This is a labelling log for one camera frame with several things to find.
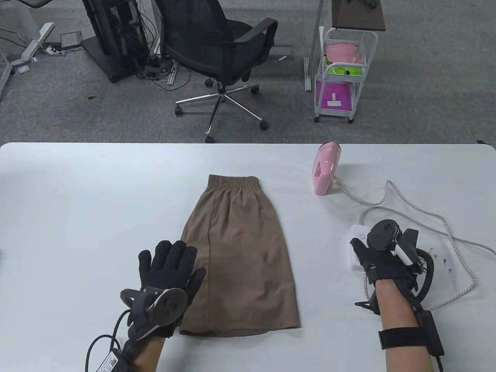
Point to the person's left hand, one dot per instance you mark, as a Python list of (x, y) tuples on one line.
[(166, 271)]

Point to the person's right hand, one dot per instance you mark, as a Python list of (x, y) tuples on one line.
[(381, 267)]

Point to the brown shorts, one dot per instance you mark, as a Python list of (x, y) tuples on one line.
[(232, 217)]

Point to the pink electric iron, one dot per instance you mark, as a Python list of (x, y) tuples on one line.
[(323, 174)]

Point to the person's left forearm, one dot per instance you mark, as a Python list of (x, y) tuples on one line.
[(149, 356)]

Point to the black right hand tracker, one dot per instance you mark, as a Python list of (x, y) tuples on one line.
[(383, 234)]

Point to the black hand tracker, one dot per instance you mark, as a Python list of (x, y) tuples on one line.
[(383, 234), (166, 306)]

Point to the black left hand tracker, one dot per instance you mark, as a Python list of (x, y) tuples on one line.
[(166, 306)]

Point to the black plain wrist box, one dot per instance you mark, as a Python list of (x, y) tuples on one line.
[(433, 333)]

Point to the black labelled wrist box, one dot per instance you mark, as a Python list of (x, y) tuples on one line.
[(110, 362)]

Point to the white table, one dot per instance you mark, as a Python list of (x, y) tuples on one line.
[(77, 193)]

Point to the magenta box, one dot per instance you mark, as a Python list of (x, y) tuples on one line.
[(333, 95)]

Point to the white rolling cart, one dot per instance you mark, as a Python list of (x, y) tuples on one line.
[(358, 89)]

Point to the green plastic item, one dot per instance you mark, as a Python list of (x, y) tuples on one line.
[(343, 70)]

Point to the pink cloth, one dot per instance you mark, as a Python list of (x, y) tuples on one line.
[(341, 52)]

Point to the black equipment tower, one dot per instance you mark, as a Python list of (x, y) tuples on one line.
[(116, 38)]

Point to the black office chair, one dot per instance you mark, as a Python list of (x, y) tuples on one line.
[(209, 35)]

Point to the white floor power strip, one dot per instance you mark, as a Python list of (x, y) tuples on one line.
[(51, 49)]

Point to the grey flat box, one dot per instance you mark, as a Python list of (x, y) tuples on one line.
[(71, 40)]

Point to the dark brown desk top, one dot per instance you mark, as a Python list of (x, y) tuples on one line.
[(356, 13)]

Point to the white desk foot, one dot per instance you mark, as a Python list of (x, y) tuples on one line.
[(37, 40)]

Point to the white metal frame leg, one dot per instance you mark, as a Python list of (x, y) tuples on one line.
[(314, 38)]

